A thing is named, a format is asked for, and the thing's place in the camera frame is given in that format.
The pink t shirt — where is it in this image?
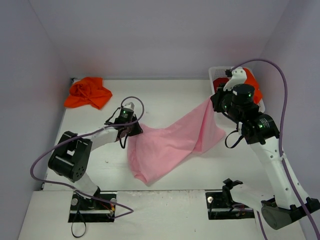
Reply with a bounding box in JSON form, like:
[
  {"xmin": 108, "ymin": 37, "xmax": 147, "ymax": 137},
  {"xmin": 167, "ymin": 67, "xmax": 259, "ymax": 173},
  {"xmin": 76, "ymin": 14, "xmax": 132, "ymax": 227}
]
[{"xmin": 127, "ymin": 99, "xmax": 225, "ymax": 185}]

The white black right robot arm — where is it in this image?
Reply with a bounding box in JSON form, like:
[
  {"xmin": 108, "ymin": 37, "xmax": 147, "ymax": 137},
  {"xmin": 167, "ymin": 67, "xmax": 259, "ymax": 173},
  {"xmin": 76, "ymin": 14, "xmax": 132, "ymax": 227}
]
[{"xmin": 210, "ymin": 83, "xmax": 320, "ymax": 230}]

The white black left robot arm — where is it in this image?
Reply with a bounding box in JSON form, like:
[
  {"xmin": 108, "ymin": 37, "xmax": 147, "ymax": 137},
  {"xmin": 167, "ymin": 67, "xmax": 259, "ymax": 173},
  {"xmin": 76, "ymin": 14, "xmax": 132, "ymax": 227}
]
[{"xmin": 48, "ymin": 102, "xmax": 143, "ymax": 210}]

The dark red t shirt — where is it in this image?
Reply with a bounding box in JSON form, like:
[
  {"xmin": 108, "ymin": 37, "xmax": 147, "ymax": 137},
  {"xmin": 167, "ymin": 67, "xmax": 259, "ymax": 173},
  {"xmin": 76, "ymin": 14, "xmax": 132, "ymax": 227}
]
[{"xmin": 213, "ymin": 77, "xmax": 229, "ymax": 88}]

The orange t shirt in basket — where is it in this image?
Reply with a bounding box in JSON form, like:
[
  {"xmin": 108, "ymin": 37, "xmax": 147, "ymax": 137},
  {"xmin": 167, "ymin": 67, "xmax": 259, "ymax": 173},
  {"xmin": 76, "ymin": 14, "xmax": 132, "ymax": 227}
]
[{"xmin": 243, "ymin": 67, "xmax": 263, "ymax": 104}]

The orange t shirt on table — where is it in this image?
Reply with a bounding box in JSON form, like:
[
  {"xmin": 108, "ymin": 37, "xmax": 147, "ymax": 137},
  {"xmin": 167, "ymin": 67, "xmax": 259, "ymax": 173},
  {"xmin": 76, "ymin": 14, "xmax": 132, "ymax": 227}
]
[{"xmin": 64, "ymin": 77, "xmax": 113, "ymax": 110}]

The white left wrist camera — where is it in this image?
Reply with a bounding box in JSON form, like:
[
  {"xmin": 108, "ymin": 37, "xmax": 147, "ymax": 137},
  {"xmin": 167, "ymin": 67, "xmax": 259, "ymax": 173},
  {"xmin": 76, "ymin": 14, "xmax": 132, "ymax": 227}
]
[{"xmin": 123, "ymin": 102, "xmax": 135, "ymax": 111}]

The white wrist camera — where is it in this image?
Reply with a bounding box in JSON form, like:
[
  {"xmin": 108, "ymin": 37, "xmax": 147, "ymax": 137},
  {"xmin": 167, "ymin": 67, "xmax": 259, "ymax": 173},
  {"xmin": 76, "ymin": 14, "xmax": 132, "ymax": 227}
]
[
  {"xmin": 123, "ymin": 102, "xmax": 135, "ymax": 111},
  {"xmin": 223, "ymin": 67, "xmax": 247, "ymax": 92}
]

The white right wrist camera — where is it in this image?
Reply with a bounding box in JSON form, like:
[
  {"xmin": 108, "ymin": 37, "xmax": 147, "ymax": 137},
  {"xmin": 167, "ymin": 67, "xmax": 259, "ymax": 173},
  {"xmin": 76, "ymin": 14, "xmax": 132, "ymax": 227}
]
[{"xmin": 223, "ymin": 67, "xmax": 247, "ymax": 92}]

